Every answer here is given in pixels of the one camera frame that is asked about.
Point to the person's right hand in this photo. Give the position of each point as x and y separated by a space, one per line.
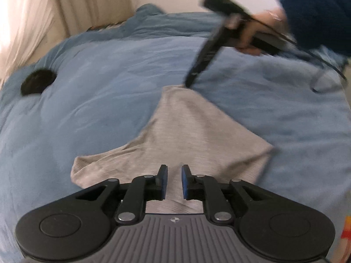
270 22

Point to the blue fleece duvet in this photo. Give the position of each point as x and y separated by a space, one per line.
109 83

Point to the black round cushion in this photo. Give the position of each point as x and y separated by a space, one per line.
37 82

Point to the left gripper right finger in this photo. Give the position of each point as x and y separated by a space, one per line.
207 190

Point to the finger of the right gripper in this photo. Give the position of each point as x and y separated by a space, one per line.
208 52

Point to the dark blue fleece sleeve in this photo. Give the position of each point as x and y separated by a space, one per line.
315 23

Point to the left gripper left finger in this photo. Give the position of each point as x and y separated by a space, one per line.
141 190

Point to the grey knitted garment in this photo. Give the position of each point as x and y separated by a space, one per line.
185 129

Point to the beige curtain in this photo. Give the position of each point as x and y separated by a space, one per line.
31 28

